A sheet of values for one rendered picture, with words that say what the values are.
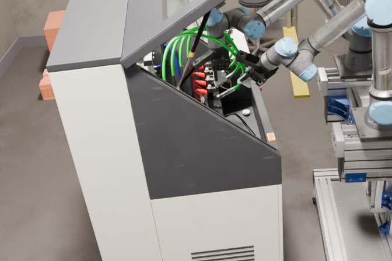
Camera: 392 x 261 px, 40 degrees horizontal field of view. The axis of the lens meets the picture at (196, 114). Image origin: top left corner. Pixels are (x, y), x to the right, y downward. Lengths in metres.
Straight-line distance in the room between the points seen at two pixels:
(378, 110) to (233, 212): 0.81
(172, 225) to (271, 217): 0.45
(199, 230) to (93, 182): 0.55
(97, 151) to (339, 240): 1.39
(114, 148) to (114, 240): 0.53
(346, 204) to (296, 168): 0.66
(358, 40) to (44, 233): 2.20
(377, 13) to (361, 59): 0.81
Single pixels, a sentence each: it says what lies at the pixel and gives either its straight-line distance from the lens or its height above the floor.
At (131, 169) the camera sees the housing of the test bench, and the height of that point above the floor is 0.97.
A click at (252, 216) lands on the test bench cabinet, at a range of 2.53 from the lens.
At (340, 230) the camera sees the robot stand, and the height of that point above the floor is 0.23.
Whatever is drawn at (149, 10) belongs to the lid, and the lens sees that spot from 2.22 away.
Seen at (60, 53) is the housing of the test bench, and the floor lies 1.50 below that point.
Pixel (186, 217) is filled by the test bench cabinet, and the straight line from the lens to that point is 2.49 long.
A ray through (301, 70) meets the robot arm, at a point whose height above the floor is 1.35.
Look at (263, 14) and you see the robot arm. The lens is 2.29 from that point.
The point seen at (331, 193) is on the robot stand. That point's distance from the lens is 3.23.
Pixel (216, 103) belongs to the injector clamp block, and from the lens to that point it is 2.62.
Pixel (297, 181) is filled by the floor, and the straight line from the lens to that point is 3.64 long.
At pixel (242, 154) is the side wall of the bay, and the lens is 2.29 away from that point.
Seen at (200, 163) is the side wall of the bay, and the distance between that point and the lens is 2.29.
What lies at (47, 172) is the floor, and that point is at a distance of 4.07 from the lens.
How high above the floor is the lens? 2.39
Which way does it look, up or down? 33 degrees down
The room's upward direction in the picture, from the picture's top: 7 degrees counter-clockwise
